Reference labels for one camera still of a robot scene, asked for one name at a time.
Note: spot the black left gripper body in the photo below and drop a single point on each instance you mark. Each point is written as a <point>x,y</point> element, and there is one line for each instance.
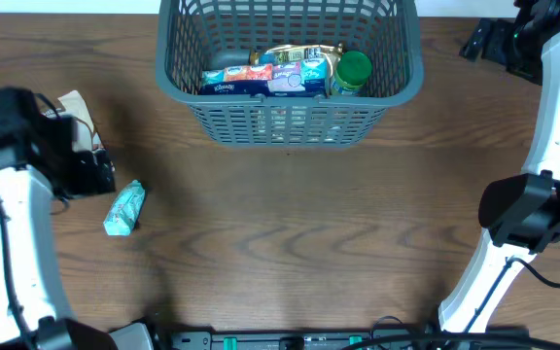
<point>83,174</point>

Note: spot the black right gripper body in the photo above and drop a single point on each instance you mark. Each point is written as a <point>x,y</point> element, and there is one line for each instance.
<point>514,49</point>

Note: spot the white brown snack bag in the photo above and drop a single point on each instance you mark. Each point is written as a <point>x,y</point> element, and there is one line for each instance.
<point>85,133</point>

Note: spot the small teal packet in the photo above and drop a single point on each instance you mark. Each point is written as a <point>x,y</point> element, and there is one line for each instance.
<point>125,210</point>

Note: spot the green lid jar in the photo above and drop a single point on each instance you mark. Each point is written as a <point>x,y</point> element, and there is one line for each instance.
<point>351,73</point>

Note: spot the blue tissue pack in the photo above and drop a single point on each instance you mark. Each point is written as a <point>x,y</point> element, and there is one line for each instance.
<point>303,78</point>

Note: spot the gold foil food pouch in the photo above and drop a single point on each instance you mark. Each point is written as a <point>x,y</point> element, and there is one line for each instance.
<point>291,53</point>

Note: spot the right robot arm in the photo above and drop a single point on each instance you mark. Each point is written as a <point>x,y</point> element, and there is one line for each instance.
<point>519,215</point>

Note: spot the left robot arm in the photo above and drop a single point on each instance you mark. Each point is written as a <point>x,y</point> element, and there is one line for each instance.
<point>48,154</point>

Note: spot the grey plastic basket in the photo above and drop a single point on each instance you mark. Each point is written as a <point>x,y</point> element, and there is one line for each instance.
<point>193,32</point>

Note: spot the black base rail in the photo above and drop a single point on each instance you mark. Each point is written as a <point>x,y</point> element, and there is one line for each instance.
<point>387,333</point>

